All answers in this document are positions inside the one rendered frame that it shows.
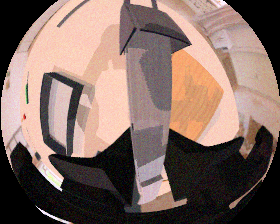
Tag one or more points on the orange flat board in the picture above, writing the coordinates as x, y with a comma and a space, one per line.
195, 96

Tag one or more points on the grey measuring scoop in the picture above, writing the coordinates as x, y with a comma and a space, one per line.
37, 155

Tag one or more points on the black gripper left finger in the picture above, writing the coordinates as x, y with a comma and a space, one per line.
112, 169

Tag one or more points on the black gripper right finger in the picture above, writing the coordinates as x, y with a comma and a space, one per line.
187, 162

